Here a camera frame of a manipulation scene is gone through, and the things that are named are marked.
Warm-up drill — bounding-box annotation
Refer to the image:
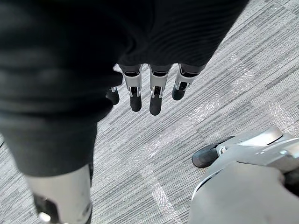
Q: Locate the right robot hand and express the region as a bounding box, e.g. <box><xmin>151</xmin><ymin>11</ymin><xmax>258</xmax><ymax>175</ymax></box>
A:
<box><xmin>0</xmin><ymin>0</ymin><xmax>250</xmax><ymax>224</ymax></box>

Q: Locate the dark robot foot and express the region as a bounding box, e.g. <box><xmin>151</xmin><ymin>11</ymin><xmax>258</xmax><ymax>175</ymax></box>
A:
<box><xmin>192</xmin><ymin>136</ymin><xmax>236</xmax><ymax>168</ymax></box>

